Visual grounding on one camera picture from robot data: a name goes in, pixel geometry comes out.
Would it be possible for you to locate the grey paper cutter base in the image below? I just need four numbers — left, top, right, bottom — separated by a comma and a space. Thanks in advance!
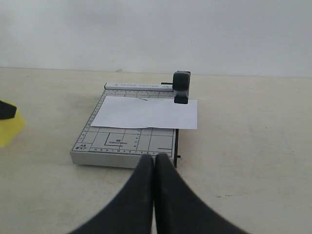
70, 82, 179, 169

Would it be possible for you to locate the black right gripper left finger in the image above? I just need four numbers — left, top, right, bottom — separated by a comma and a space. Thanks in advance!
71, 155, 154, 234

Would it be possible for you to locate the yellow cube block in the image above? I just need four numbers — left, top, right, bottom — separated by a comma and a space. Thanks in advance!
0, 99, 25, 147

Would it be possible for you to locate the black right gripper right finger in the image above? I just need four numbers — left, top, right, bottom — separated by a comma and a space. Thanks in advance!
155, 154, 246, 234

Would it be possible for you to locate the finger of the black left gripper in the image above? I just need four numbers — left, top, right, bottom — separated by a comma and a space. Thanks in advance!
0, 101, 17, 120

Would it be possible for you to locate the black cutter blade arm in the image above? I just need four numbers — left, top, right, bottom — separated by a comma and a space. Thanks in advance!
161, 71, 191, 104

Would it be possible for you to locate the white paper sheet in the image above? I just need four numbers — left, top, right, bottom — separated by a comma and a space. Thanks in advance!
91, 96, 197, 130

